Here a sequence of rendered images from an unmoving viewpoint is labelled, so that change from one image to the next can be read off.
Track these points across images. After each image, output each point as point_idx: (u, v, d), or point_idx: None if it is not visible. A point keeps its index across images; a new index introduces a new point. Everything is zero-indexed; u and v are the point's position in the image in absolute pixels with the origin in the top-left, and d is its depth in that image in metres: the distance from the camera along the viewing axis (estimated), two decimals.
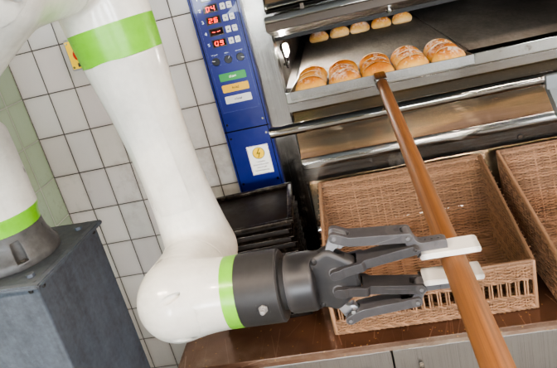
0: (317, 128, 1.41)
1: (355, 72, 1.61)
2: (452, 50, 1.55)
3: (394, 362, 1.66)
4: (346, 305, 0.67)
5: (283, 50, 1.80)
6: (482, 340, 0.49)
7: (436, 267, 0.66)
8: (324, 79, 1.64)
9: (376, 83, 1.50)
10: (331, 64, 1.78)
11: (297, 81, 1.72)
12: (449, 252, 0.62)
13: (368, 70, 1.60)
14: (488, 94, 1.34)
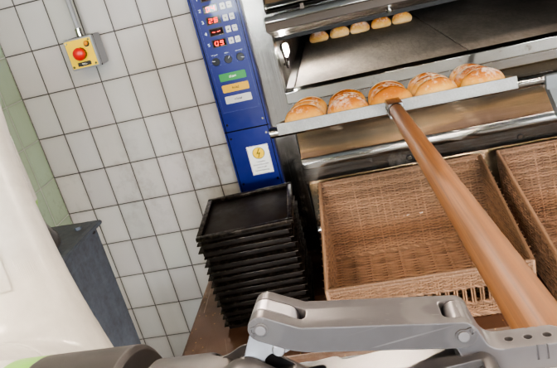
0: (317, 128, 1.41)
1: (360, 99, 1.25)
2: (487, 71, 1.19)
3: None
4: None
5: (283, 50, 1.80)
6: None
7: None
8: (322, 110, 1.28)
9: (389, 108, 1.13)
10: (332, 95, 1.42)
11: None
12: None
13: (379, 97, 1.24)
14: (488, 94, 1.34)
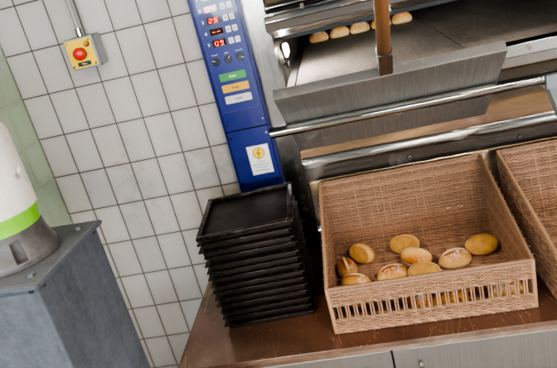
0: (317, 128, 1.41)
1: None
2: None
3: (394, 362, 1.66)
4: None
5: (283, 50, 1.80)
6: None
7: None
8: (351, 272, 1.69)
9: (376, 48, 1.17)
10: (423, 297, 1.46)
11: (341, 281, 1.65)
12: None
13: None
14: (488, 94, 1.34)
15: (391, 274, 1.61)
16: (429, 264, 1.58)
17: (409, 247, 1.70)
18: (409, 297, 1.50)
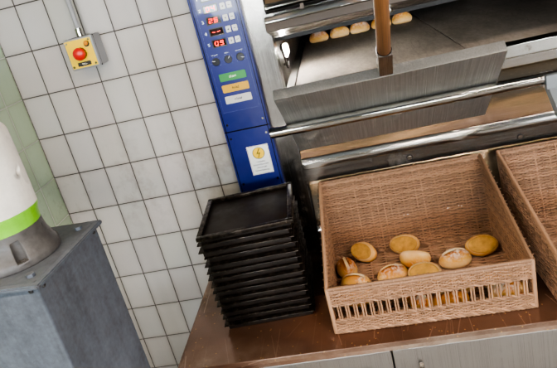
0: (317, 128, 1.41)
1: None
2: None
3: (394, 362, 1.66)
4: None
5: (283, 50, 1.80)
6: None
7: None
8: (351, 272, 1.69)
9: (376, 48, 1.17)
10: (423, 297, 1.46)
11: (341, 281, 1.65)
12: None
13: None
14: (488, 94, 1.34)
15: (391, 274, 1.61)
16: (429, 265, 1.58)
17: (405, 250, 1.68)
18: (409, 297, 1.50)
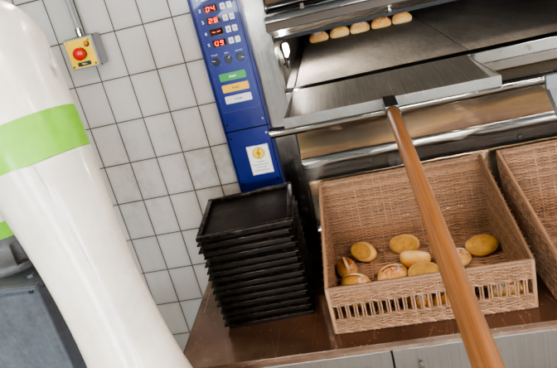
0: (317, 128, 1.41)
1: None
2: None
3: (394, 362, 1.66)
4: None
5: (283, 50, 1.80)
6: None
7: None
8: (351, 272, 1.69)
9: (386, 110, 1.26)
10: (423, 297, 1.46)
11: (341, 281, 1.65)
12: None
13: None
14: (488, 94, 1.34)
15: (391, 274, 1.61)
16: (429, 265, 1.58)
17: (405, 250, 1.68)
18: (409, 297, 1.50)
